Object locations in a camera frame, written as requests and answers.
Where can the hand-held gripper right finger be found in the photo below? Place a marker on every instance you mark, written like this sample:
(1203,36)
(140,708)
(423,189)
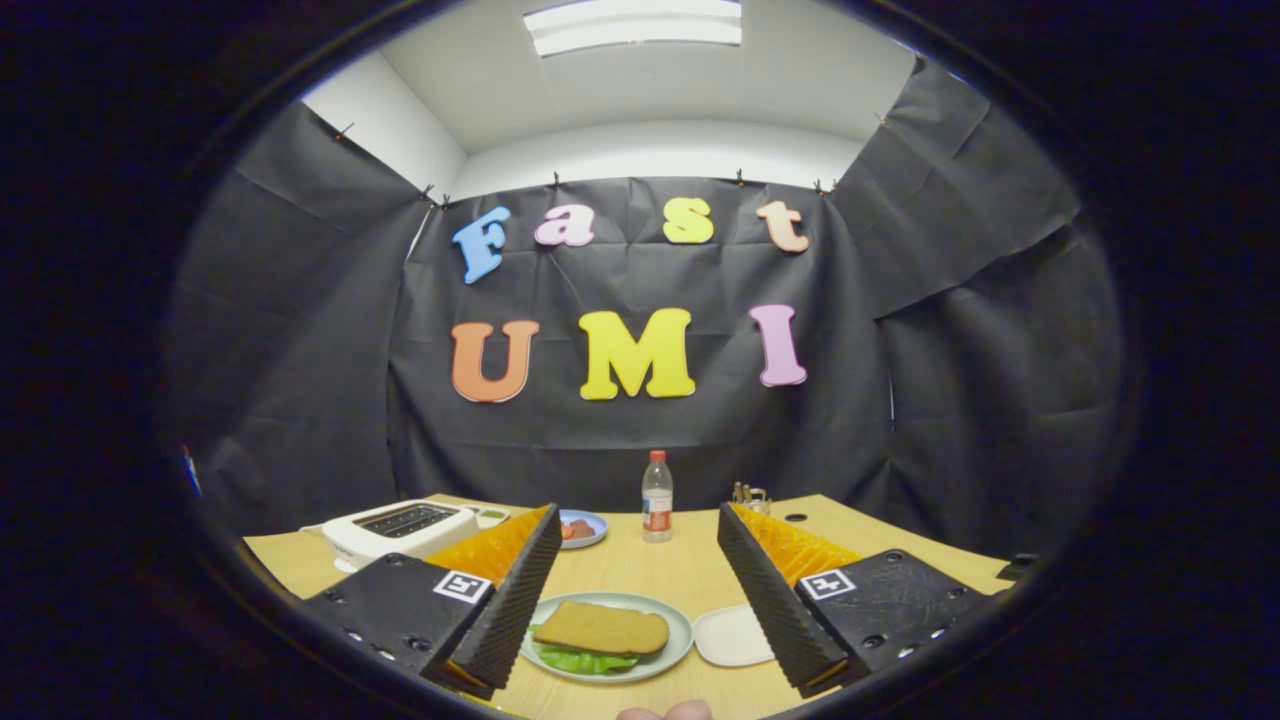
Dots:
(765,600)

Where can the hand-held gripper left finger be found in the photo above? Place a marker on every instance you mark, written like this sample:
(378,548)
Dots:
(515,590)

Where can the green lettuce leaf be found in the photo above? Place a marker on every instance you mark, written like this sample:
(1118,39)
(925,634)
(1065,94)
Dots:
(575,660)

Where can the brown toasted bread slice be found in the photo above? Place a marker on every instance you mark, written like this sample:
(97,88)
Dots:
(603,628)

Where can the white rectangular plate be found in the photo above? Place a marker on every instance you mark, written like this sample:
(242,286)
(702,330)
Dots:
(730,638)

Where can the white divided seasoning tray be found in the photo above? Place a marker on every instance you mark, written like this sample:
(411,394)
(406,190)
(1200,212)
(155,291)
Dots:
(492,517)

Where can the brown meat pieces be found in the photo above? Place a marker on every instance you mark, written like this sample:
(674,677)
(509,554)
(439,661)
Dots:
(582,530)

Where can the pale green plate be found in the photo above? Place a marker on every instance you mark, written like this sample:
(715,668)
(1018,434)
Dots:
(675,625)

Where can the metal utensil holder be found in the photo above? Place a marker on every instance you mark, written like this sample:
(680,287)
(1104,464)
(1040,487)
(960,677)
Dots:
(755,500)

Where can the blue plate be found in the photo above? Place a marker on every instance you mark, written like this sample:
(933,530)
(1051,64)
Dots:
(598,530)

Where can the clear red-capped water bottle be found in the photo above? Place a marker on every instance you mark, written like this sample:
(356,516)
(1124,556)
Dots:
(657,505)

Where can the white toaster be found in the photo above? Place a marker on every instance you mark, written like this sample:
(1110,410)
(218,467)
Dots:
(370,545)

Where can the black backdrop cloth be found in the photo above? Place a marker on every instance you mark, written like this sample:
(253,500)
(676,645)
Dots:
(640,440)

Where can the ceiling light panel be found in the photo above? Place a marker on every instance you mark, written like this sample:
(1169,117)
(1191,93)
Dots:
(635,25)

